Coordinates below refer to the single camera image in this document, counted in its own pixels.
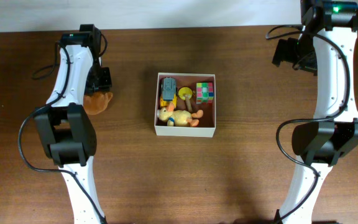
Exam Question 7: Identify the yellow wooden rattle drum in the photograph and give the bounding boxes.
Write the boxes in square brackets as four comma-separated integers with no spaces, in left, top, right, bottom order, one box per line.
[178,87,193,113]

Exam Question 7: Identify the white cardboard box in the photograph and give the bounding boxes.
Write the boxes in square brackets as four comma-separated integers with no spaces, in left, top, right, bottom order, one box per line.
[154,73,216,138]

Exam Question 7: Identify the grey yellow toy car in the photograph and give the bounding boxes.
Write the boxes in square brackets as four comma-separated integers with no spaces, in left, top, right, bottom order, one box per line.
[159,77,178,108]

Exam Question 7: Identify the yellow plush duck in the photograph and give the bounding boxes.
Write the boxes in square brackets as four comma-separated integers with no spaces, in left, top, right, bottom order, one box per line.
[157,103,204,127]

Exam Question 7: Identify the brown plush toy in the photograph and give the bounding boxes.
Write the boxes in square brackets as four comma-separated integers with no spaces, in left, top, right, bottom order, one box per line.
[83,91,113,115]

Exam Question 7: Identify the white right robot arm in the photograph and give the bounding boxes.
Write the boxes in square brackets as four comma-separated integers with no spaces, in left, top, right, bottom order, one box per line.
[272,1,358,223]

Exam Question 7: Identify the colourful puzzle cube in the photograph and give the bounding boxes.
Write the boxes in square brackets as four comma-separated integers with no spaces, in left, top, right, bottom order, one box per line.
[196,82,214,104]

